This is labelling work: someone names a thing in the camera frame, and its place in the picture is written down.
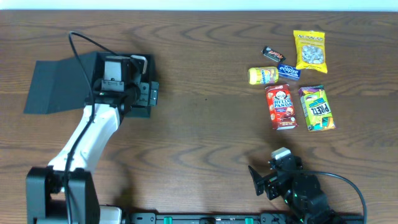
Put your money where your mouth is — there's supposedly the black gift box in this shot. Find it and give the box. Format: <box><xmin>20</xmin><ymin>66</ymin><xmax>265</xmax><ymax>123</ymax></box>
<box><xmin>24</xmin><ymin>52</ymin><xmax>157</xmax><ymax>118</ymax></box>

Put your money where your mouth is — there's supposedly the green pretz box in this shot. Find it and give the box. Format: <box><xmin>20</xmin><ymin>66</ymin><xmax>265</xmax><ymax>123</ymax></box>
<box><xmin>298</xmin><ymin>85</ymin><xmax>336</xmax><ymax>132</ymax></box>

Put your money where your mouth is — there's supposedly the yellow snack bag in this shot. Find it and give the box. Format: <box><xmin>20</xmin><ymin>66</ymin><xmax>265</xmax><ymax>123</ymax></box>
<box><xmin>294</xmin><ymin>30</ymin><xmax>328</xmax><ymax>73</ymax></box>

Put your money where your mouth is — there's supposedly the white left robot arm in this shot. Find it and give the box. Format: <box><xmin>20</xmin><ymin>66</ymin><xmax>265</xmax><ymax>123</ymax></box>
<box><xmin>25</xmin><ymin>52</ymin><xmax>159</xmax><ymax>223</ymax></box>

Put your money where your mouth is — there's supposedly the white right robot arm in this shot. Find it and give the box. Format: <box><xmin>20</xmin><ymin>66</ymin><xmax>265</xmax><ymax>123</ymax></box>
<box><xmin>248</xmin><ymin>154</ymin><xmax>346</xmax><ymax>224</ymax></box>

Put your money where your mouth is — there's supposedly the red hello panda box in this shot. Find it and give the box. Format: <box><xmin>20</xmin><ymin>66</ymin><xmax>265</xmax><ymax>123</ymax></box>
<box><xmin>265</xmin><ymin>84</ymin><xmax>298</xmax><ymax>130</ymax></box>

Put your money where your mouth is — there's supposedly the yellow candy jar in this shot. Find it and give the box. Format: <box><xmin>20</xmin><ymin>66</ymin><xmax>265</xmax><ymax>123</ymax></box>
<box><xmin>248</xmin><ymin>67</ymin><xmax>279</xmax><ymax>85</ymax></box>

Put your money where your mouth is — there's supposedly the blue eclipse mint tin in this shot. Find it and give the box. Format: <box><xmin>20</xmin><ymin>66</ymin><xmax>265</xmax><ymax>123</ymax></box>
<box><xmin>277</xmin><ymin>63</ymin><xmax>301</xmax><ymax>80</ymax></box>

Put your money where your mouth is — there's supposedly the black chocolate bar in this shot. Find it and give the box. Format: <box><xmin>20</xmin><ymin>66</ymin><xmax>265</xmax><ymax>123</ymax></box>
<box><xmin>261</xmin><ymin>46</ymin><xmax>286</xmax><ymax>63</ymax></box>

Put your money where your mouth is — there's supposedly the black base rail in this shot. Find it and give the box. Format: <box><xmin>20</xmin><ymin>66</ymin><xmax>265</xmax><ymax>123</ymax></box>
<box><xmin>124</xmin><ymin>212</ymin><xmax>364</xmax><ymax>224</ymax></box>

